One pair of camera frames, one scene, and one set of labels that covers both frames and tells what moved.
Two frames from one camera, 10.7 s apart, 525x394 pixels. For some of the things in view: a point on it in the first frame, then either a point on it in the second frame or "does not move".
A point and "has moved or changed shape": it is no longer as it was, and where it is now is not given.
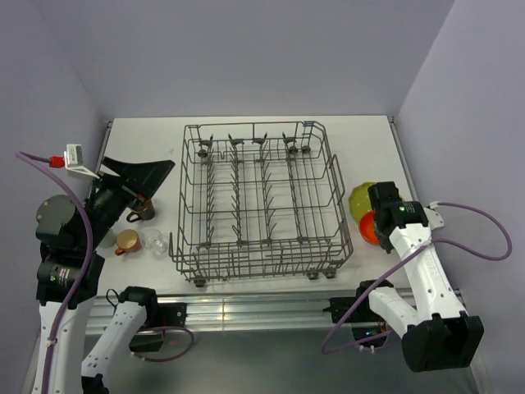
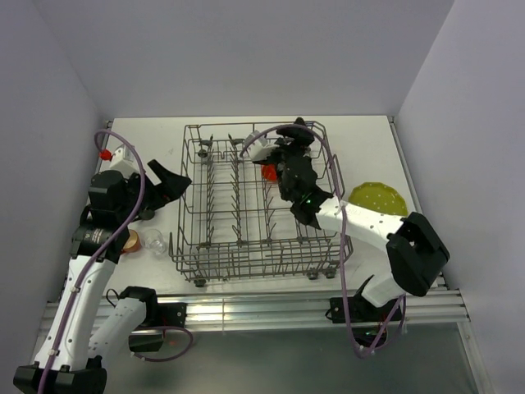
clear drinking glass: x=155 y=244 does not move
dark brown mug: x=146 y=214 does not move
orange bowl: x=367 y=227 has moved or changed shape
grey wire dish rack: x=260 y=200 does not move
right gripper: x=385 y=243 → x=302 y=138
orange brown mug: x=128 y=241 does not move
